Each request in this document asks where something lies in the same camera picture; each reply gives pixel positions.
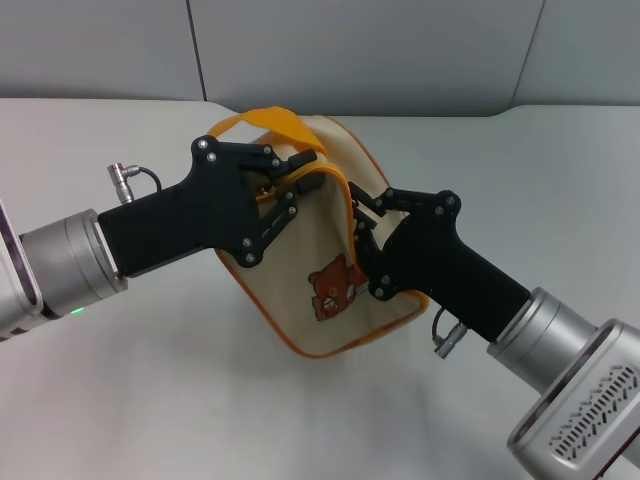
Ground beige food bag orange trim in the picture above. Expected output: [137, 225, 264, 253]
[207, 105, 430, 360]

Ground left gripper cable connector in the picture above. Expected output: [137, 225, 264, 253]
[106, 161, 163, 206]

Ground right gripper cable connector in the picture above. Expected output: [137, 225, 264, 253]
[431, 306, 469, 359]

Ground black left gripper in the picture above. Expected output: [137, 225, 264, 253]
[96, 135, 325, 280]

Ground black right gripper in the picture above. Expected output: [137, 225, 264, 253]
[347, 181, 532, 345]

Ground gripper cable connector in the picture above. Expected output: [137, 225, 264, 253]
[431, 306, 469, 359]
[106, 161, 163, 206]

